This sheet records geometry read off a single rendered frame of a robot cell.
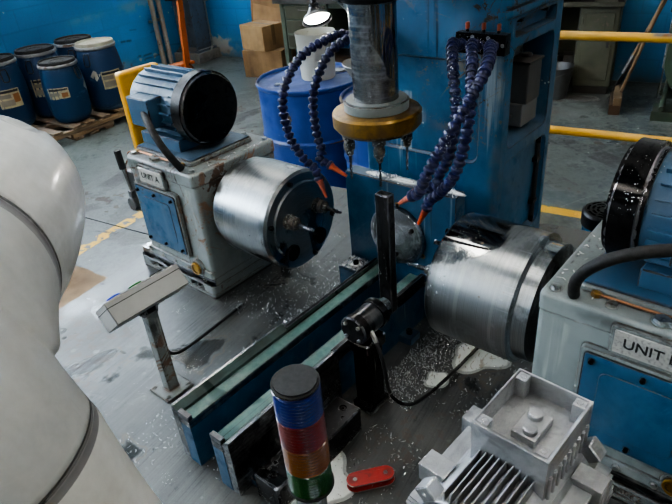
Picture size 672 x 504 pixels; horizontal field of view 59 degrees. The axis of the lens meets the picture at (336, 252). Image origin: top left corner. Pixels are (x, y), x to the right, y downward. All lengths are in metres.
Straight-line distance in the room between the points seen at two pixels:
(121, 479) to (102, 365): 1.15
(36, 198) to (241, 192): 1.03
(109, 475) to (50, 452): 0.05
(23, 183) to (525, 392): 0.65
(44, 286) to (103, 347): 1.22
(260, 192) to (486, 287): 0.58
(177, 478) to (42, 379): 0.90
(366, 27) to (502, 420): 0.71
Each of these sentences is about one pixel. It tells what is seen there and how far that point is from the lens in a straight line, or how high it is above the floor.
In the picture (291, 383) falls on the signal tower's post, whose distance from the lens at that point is 0.72.
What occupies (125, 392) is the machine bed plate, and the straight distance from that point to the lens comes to 1.43.
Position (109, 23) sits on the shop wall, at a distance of 7.72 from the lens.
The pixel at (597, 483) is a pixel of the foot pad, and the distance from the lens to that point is 0.83.
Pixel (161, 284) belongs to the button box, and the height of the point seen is 1.07.
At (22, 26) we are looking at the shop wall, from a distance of 7.09.
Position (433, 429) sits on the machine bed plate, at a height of 0.80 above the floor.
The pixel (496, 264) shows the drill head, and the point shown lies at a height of 1.14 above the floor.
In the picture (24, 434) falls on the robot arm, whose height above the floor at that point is 1.50.
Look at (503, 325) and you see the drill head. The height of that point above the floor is 1.06.
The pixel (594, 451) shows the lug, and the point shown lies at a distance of 0.84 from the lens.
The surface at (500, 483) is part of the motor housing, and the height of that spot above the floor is 1.11.
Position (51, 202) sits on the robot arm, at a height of 1.55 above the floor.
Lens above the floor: 1.71
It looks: 31 degrees down
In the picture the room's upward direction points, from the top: 5 degrees counter-clockwise
